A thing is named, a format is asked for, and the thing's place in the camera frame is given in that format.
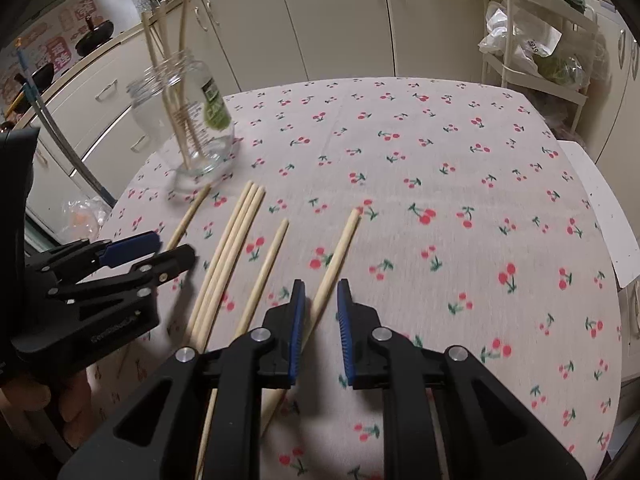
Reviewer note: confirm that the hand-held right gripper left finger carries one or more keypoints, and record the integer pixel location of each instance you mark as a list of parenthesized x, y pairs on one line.
[(296, 330)]

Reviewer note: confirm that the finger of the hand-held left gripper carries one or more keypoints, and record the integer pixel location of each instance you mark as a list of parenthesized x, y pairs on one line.
[(127, 251), (172, 260)]

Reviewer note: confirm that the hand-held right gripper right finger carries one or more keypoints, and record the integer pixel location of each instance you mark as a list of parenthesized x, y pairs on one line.
[(345, 330)]

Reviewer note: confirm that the bunch of wooden chopsticks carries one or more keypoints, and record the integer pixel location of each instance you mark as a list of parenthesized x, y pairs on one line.
[(235, 230)]

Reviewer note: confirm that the pale wooden chopstick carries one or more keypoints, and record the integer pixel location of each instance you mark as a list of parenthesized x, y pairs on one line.
[(337, 255)]

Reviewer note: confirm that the clear glass jar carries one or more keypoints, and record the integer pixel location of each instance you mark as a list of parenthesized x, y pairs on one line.
[(210, 145)]

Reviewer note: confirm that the person's left hand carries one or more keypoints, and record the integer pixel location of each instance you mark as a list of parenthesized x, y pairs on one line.
[(75, 410)]

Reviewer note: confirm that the cherry print tablecloth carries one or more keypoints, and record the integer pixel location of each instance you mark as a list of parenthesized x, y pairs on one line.
[(425, 160)]

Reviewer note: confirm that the small black wok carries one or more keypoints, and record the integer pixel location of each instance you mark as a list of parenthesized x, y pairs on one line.
[(40, 76)]

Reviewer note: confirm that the large black wok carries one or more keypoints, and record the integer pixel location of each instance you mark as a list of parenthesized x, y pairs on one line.
[(97, 35)]

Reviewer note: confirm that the white wooden stool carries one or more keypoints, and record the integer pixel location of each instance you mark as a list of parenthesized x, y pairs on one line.
[(607, 230)]

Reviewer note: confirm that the white base cabinet with doors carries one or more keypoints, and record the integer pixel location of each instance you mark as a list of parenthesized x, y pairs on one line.
[(325, 20)]

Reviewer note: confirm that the bag of green vegetables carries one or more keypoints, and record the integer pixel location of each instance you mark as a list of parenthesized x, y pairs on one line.
[(560, 67)]

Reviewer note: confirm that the white plastic shopping bag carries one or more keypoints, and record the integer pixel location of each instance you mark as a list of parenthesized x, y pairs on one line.
[(520, 35)]

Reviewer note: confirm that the white double-door base cabinet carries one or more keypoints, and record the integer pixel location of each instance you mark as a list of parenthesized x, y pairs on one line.
[(612, 90)]

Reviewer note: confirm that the white rolling cart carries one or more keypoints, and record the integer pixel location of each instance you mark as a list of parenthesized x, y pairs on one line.
[(542, 0)]

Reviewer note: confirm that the pink wall stickers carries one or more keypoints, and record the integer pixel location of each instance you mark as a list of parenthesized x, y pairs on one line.
[(60, 50)]

